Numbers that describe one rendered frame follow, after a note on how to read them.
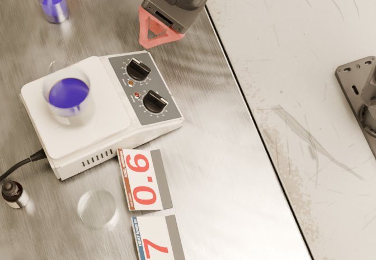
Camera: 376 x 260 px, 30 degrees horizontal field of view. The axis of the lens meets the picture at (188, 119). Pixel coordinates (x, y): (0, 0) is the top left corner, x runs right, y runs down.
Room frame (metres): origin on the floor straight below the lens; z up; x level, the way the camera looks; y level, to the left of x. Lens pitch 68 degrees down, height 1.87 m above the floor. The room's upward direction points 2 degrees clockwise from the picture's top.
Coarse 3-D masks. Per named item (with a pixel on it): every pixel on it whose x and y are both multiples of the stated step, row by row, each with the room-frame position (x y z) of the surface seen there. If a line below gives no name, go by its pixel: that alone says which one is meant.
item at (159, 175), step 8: (152, 152) 0.33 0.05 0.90; (160, 152) 0.33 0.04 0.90; (152, 160) 0.32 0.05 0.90; (160, 160) 0.32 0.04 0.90; (120, 168) 0.29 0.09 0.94; (152, 168) 0.30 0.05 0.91; (160, 168) 0.30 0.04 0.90; (160, 176) 0.29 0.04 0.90; (160, 184) 0.28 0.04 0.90; (160, 192) 0.27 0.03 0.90; (168, 192) 0.27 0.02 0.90; (128, 200) 0.25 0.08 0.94; (160, 200) 0.26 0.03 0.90; (168, 200) 0.26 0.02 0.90; (136, 208) 0.24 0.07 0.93; (144, 208) 0.24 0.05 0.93; (152, 208) 0.24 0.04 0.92; (160, 208) 0.25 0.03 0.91; (168, 208) 0.25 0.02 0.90
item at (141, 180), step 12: (132, 156) 0.31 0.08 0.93; (144, 156) 0.32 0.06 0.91; (132, 168) 0.29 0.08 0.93; (144, 168) 0.30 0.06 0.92; (132, 180) 0.28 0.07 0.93; (144, 180) 0.28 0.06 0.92; (132, 192) 0.26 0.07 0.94; (144, 192) 0.26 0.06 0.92; (144, 204) 0.25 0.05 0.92; (156, 204) 0.25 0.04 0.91
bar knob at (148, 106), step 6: (150, 90) 0.40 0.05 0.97; (150, 96) 0.39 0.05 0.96; (156, 96) 0.39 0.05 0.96; (144, 102) 0.38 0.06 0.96; (150, 102) 0.39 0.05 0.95; (156, 102) 0.39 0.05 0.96; (162, 102) 0.38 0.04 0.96; (150, 108) 0.38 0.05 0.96; (156, 108) 0.38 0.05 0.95; (162, 108) 0.38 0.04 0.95
